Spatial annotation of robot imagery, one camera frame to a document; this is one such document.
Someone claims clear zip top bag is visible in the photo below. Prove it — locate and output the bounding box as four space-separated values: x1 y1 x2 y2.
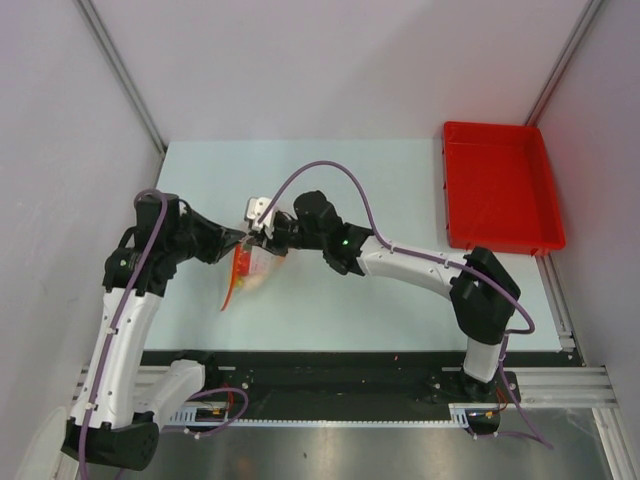
220 242 285 312

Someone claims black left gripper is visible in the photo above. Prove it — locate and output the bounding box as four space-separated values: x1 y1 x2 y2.
167 206 245 264

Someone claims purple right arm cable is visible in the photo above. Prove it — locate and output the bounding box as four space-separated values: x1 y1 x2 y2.
254 159 554 451

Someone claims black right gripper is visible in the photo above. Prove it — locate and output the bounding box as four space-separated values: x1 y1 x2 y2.
247 214 326 258

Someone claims red plastic tray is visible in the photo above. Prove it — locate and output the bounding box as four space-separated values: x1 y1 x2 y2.
442 121 566 256

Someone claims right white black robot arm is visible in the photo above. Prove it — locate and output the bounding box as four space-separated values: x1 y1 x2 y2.
245 191 521 401

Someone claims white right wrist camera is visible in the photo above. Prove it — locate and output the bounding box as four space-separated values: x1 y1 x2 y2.
244 197 275 232

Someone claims aluminium frame rail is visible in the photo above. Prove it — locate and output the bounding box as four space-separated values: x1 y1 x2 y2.
512 367 617 409

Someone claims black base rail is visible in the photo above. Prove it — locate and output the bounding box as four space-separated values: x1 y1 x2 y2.
142 349 584 421

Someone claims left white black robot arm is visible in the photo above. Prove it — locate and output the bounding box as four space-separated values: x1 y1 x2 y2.
62 189 245 479

